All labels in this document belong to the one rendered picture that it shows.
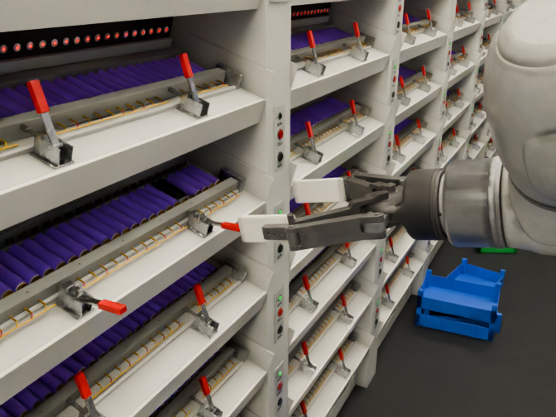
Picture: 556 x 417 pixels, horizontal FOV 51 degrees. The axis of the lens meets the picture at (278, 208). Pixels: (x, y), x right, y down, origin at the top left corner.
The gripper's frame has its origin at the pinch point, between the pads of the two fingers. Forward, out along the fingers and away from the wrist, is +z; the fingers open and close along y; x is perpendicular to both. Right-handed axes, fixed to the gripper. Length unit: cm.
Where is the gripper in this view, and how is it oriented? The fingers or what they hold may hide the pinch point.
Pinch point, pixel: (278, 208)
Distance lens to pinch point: 69.8
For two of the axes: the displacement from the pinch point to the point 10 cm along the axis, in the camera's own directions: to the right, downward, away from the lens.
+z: -8.7, 0.2, 5.0
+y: 4.7, -3.3, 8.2
